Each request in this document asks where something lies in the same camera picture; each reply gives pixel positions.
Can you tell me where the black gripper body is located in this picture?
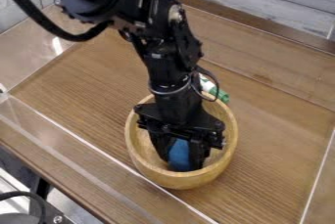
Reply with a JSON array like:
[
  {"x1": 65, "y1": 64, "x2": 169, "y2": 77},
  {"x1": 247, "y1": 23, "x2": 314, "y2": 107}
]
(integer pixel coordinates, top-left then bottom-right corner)
[{"x1": 135, "y1": 85, "x2": 226, "y2": 150}]

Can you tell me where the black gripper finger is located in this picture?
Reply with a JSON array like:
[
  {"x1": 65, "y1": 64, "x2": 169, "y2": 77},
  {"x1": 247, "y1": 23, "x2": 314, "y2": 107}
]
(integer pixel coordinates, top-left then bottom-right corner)
[
  {"x1": 189, "y1": 139, "x2": 211, "y2": 170},
  {"x1": 149, "y1": 132, "x2": 177, "y2": 161}
]

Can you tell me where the blue rectangular block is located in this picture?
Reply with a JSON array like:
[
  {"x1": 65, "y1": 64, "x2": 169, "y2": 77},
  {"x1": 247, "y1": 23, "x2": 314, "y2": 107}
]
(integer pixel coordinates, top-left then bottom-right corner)
[{"x1": 168, "y1": 139, "x2": 192, "y2": 172}]

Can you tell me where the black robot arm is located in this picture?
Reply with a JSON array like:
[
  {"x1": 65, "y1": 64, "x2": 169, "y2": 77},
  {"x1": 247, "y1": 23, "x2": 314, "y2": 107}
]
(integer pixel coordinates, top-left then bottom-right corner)
[{"x1": 59, "y1": 0, "x2": 226, "y2": 171}]

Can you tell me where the brown wooden bowl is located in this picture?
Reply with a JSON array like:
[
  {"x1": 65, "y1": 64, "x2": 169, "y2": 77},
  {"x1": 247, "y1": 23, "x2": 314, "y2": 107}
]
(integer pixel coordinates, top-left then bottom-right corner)
[{"x1": 125, "y1": 100, "x2": 239, "y2": 190}]

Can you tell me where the green white marker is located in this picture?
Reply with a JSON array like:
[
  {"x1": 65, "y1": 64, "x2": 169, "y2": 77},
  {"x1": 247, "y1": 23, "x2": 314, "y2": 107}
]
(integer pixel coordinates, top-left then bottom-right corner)
[{"x1": 199, "y1": 74, "x2": 231, "y2": 104}]

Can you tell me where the black metal table bracket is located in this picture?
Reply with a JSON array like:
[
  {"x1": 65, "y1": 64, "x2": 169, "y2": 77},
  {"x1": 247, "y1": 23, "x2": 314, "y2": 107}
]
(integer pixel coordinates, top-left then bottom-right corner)
[{"x1": 29, "y1": 199, "x2": 74, "y2": 224}]

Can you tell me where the black cable under table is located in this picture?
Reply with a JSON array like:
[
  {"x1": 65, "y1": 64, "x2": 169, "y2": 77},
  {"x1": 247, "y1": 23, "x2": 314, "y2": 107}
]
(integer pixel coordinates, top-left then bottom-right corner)
[{"x1": 0, "y1": 192, "x2": 47, "y2": 224}]

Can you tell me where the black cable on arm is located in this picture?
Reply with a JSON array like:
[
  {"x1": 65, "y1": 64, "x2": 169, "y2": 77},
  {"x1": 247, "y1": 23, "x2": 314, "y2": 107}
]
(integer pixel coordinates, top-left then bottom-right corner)
[{"x1": 0, "y1": 0, "x2": 222, "y2": 103}]

